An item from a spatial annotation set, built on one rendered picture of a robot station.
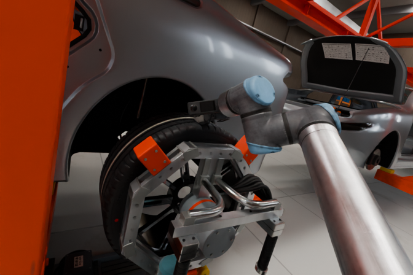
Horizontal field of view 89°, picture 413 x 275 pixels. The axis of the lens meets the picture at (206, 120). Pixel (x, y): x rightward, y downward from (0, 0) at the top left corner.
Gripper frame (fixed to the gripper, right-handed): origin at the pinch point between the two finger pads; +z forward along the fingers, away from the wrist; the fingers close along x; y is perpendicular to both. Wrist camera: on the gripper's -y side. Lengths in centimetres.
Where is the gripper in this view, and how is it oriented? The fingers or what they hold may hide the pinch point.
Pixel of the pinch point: (194, 117)
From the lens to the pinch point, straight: 87.5
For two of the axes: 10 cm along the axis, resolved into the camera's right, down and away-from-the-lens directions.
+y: 8.5, 0.4, 5.2
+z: -5.1, 2.1, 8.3
